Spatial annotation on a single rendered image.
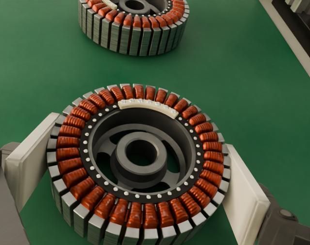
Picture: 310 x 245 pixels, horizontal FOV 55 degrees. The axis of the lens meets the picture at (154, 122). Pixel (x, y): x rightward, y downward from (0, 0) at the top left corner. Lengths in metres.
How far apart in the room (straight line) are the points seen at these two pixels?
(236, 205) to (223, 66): 0.18
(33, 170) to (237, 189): 0.11
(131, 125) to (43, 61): 0.11
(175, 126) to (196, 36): 0.17
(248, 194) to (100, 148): 0.10
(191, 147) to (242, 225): 0.06
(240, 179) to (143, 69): 0.15
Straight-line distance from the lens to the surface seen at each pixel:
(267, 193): 0.18
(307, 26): 0.42
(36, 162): 0.17
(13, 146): 0.18
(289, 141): 0.28
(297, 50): 0.41
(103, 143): 0.20
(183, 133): 0.20
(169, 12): 0.30
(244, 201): 0.17
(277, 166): 0.26
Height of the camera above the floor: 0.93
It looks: 48 degrees down
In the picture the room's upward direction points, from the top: 16 degrees clockwise
